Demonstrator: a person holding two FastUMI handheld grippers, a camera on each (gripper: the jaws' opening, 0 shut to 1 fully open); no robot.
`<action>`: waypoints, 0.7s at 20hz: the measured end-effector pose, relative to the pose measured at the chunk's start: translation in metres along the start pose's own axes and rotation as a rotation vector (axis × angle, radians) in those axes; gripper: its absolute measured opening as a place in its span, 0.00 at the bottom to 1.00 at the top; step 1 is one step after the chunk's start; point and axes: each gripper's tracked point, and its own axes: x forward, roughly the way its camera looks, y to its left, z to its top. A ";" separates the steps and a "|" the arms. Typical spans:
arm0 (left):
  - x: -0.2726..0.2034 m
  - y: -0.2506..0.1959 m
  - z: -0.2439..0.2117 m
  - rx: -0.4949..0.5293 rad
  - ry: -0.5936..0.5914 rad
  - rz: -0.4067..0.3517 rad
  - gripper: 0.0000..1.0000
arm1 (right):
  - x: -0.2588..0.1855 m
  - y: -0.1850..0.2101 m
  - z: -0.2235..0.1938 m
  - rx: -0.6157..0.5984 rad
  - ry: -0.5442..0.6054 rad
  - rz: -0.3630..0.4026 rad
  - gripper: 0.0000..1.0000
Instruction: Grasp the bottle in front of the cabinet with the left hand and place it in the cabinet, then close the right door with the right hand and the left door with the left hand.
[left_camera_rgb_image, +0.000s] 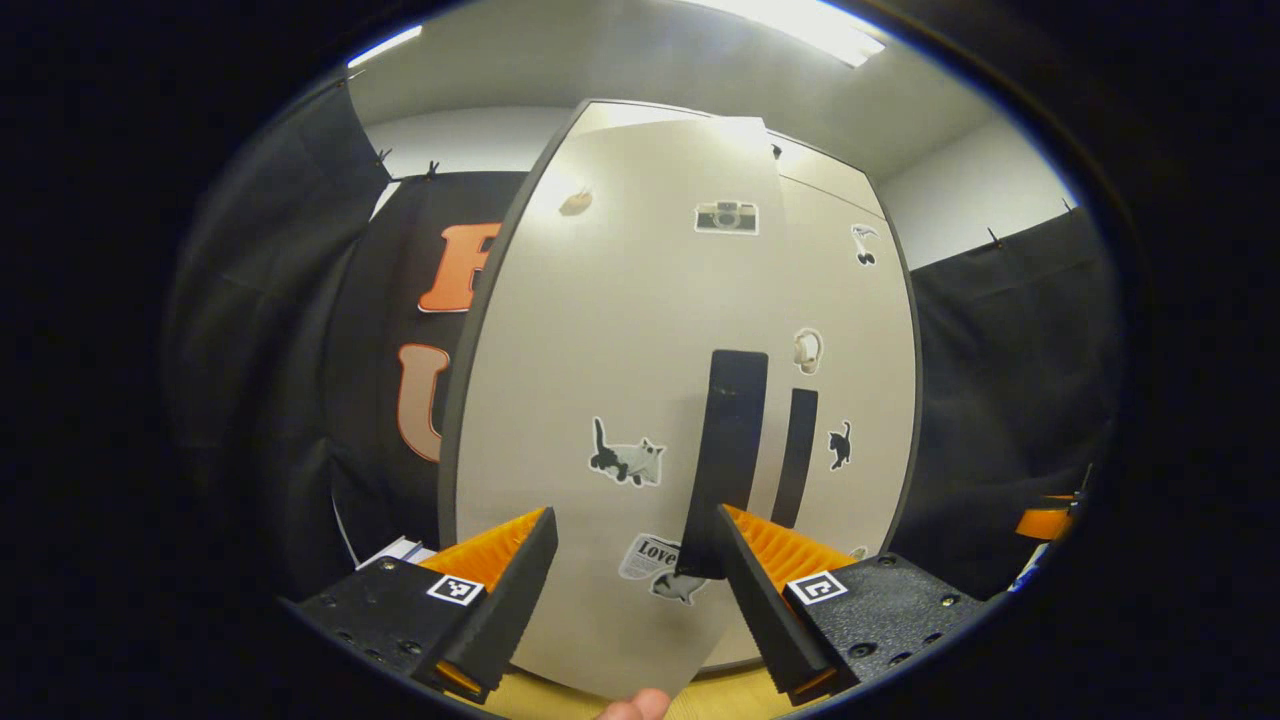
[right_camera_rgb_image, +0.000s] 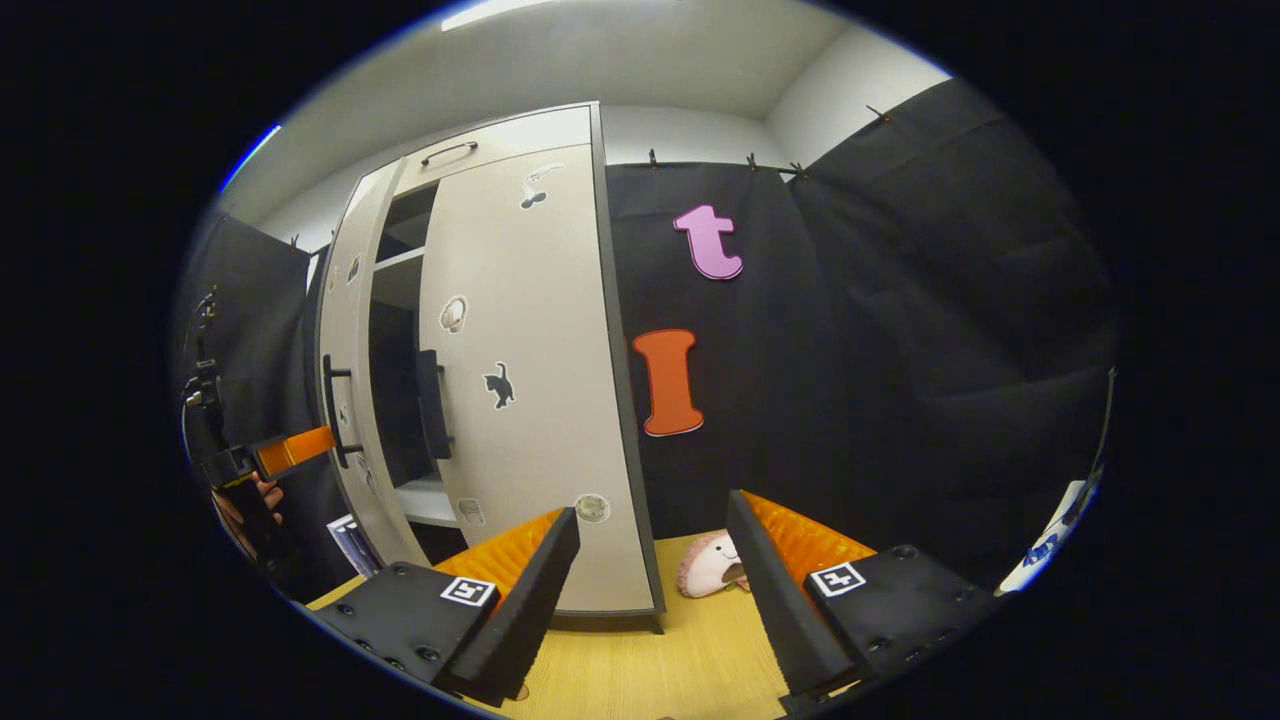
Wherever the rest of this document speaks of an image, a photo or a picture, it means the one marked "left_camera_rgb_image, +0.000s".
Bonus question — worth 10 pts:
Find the white cabinet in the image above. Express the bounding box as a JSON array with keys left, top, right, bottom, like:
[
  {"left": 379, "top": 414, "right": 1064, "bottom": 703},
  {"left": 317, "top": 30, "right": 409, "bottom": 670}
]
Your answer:
[{"left": 438, "top": 100, "right": 923, "bottom": 673}]

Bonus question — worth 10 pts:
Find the black left door handle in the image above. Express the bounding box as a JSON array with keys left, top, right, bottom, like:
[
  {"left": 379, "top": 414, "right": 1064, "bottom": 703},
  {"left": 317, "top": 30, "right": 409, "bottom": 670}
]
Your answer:
[{"left": 677, "top": 350, "right": 769, "bottom": 581}]

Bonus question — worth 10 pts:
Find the black right door handle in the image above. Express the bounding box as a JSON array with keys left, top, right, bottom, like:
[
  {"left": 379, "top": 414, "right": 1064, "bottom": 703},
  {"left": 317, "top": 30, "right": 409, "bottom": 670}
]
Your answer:
[{"left": 770, "top": 388, "right": 819, "bottom": 529}]

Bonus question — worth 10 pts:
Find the ceiling light panel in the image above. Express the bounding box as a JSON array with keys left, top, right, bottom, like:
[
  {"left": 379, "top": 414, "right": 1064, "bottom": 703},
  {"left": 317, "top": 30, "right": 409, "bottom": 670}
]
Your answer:
[
  {"left": 690, "top": 0, "right": 886, "bottom": 68},
  {"left": 348, "top": 25, "right": 424, "bottom": 69}
]

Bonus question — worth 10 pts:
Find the white cabinet door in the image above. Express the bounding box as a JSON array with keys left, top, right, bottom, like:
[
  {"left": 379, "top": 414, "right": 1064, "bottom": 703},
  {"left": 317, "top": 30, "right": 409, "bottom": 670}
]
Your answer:
[
  {"left": 453, "top": 117, "right": 793, "bottom": 703},
  {"left": 700, "top": 178, "right": 919, "bottom": 673}
]

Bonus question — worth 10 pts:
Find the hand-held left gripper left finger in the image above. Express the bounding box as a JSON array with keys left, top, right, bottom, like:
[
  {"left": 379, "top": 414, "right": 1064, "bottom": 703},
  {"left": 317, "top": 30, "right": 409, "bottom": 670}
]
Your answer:
[{"left": 290, "top": 506, "right": 559, "bottom": 703}]

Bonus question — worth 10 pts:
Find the black door handle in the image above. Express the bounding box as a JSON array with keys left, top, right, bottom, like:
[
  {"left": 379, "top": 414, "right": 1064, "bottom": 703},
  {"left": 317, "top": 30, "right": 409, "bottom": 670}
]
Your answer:
[
  {"left": 677, "top": 350, "right": 769, "bottom": 581},
  {"left": 770, "top": 388, "right": 819, "bottom": 529}
]

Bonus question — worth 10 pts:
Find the black backdrop cloth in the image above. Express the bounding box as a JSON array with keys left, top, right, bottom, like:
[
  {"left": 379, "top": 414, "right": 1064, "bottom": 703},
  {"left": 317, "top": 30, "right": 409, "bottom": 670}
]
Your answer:
[{"left": 165, "top": 75, "right": 1121, "bottom": 601}]

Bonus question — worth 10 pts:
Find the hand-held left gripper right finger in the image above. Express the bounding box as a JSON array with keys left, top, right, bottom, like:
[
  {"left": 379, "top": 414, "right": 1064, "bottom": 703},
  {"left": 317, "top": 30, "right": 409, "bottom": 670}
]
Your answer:
[{"left": 714, "top": 503, "right": 1001, "bottom": 704}]

